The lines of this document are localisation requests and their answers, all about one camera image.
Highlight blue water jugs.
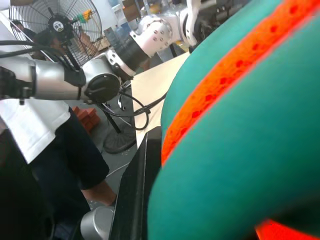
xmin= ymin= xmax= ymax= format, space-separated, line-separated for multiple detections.
xmin=102 ymin=24 xmax=132 ymax=52

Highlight black hanging cable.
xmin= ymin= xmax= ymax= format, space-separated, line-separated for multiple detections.
xmin=116 ymin=83 xmax=166 ymax=131

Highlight person in white shirt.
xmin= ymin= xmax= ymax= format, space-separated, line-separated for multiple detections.
xmin=0 ymin=29 xmax=118 ymax=240

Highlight orange and teal backpack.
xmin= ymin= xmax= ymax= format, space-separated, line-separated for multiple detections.
xmin=147 ymin=0 xmax=320 ymax=240

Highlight orange stacked blocks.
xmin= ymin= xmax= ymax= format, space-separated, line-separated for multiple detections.
xmin=73 ymin=105 xmax=101 ymax=134

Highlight white floor cable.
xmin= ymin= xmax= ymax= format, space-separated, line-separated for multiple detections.
xmin=106 ymin=161 xmax=132 ymax=180

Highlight brown cardboard box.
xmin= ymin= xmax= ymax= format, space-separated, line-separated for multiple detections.
xmin=121 ymin=0 xmax=147 ymax=19

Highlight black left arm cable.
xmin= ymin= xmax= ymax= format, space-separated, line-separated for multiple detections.
xmin=0 ymin=39 xmax=85 ymax=75

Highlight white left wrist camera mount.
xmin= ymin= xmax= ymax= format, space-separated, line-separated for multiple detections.
xmin=129 ymin=0 xmax=201 ymax=60

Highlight black standing fan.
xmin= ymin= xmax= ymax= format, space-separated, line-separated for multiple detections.
xmin=8 ymin=0 xmax=138 ymax=155

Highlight black table side panel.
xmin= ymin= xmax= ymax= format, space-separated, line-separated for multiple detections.
xmin=108 ymin=126 xmax=163 ymax=240

